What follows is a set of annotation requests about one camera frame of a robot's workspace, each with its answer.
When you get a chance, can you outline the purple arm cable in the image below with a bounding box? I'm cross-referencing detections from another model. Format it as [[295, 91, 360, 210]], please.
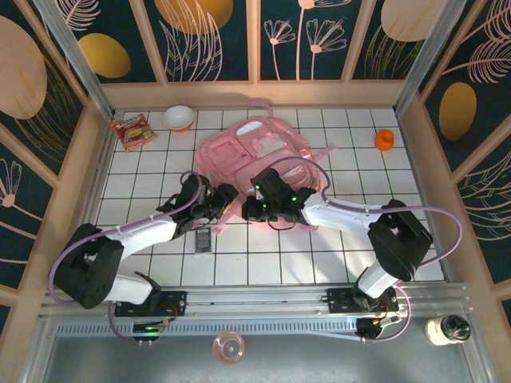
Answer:
[[47, 170, 201, 345], [234, 156, 465, 345]]

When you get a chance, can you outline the aluminium frame post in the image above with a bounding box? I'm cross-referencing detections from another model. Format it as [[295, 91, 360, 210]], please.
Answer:
[[392, 0, 469, 116], [34, 0, 117, 120]]

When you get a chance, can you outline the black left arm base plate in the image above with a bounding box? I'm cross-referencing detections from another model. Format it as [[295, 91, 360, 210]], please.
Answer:
[[113, 290, 188, 318]]

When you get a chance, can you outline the white bottle with black cap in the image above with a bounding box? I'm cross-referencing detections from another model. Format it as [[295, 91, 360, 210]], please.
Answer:
[[424, 314, 473, 347]]

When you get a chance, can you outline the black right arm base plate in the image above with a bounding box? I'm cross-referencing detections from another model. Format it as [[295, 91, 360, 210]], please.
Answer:
[[326, 286, 400, 314]]

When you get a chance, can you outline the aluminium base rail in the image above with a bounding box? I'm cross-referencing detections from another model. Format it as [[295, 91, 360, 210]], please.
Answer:
[[39, 282, 470, 321]]

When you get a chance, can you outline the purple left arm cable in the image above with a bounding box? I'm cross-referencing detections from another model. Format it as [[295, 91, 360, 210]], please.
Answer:
[[47, 170, 201, 345]]

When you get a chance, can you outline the red snack packet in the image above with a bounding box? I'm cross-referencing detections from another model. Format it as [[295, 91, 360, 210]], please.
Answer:
[[109, 113, 159, 153]]

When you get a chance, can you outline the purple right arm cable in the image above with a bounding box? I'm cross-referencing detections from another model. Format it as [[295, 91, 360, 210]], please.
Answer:
[[234, 156, 465, 345]]

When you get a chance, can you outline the white and orange bowl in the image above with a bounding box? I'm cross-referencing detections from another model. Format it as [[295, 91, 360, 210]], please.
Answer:
[[163, 105, 196, 133]]

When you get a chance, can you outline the black calculator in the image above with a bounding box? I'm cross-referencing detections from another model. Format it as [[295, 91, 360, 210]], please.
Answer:
[[193, 227, 213, 255]]

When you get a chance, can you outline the orange toy fruit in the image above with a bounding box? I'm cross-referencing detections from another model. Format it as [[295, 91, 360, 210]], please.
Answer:
[[374, 128, 397, 153]]

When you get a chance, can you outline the slotted grey cable tray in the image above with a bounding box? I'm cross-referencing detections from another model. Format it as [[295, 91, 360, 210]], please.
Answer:
[[55, 320, 360, 337]]

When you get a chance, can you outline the small circuit board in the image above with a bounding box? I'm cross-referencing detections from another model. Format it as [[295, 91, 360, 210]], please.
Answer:
[[355, 317, 401, 343], [132, 322, 165, 345]]

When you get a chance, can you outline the pink school backpack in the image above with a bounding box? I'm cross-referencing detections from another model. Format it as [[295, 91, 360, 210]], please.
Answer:
[[194, 98, 337, 237]]

